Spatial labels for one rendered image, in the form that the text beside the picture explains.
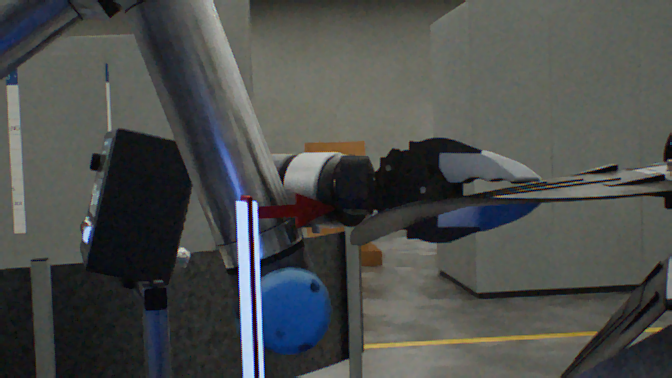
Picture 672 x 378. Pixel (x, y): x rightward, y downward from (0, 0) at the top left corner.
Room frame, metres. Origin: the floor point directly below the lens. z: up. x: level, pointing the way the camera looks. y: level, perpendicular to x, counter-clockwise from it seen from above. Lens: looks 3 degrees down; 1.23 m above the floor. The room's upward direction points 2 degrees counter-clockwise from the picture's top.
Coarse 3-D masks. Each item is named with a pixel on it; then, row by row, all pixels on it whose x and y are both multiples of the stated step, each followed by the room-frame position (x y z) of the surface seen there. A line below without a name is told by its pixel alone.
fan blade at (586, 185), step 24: (600, 168) 0.72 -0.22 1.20; (504, 192) 0.66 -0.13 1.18; (528, 192) 0.64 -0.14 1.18; (552, 192) 0.63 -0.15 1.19; (576, 192) 0.62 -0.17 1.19; (600, 192) 0.62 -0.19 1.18; (624, 192) 0.62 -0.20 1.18; (648, 192) 0.63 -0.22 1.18; (384, 216) 0.62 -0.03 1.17; (408, 216) 0.65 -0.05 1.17; (432, 216) 0.73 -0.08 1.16; (360, 240) 0.74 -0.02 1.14
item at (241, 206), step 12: (240, 204) 0.60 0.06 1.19; (240, 216) 0.60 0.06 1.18; (240, 228) 0.60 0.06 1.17; (240, 240) 0.60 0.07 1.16; (240, 252) 0.60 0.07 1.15; (240, 264) 0.61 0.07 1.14; (240, 276) 0.61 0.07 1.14; (240, 288) 0.61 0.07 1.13; (252, 360) 0.59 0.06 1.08; (252, 372) 0.59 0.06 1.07
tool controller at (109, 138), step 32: (96, 160) 1.33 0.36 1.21; (128, 160) 1.14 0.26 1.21; (160, 160) 1.15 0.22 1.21; (96, 192) 1.22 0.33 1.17; (128, 192) 1.14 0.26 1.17; (160, 192) 1.15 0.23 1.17; (96, 224) 1.13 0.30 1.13; (128, 224) 1.14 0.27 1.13; (160, 224) 1.15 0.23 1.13; (96, 256) 1.12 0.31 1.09; (128, 256) 1.13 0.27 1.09; (160, 256) 1.15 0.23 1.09; (128, 288) 1.19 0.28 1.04
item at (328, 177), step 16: (336, 160) 0.85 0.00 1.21; (384, 160) 0.82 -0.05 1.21; (400, 160) 0.80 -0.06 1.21; (416, 160) 0.79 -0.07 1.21; (384, 176) 0.81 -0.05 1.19; (400, 176) 0.80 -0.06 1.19; (416, 176) 0.79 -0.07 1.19; (432, 176) 0.79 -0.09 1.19; (320, 192) 0.84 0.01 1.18; (384, 192) 0.81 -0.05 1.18; (400, 192) 0.80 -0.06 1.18; (416, 192) 0.79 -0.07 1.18; (432, 192) 0.79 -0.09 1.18; (448, 192) 0.82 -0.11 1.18; (336, 208) 0.85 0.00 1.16; (384, 208) 0.81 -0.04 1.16; (336, 224) 0.86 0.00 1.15; (352, 224) 0.87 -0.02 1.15; (416, 224) 0.79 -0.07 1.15
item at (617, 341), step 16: (656, 272) 0.83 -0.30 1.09; (640, 288) 0.84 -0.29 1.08; (656, 288) 0.79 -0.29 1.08; (624, 304) 0.85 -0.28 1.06; (640, 304) 0.80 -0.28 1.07; (656, 304) 0.77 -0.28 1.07; (608, 320) 0.86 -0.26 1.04; (624, 320) 0.81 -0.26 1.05; (640, 320) 0.77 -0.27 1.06; (592, 336) 0.88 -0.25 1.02; (608, 336) 0.82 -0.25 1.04; (624, 336) 0.78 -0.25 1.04; (592, 352) 0.83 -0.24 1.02; (608, 352) 0.79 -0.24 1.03; (576, 368) 0.84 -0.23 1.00
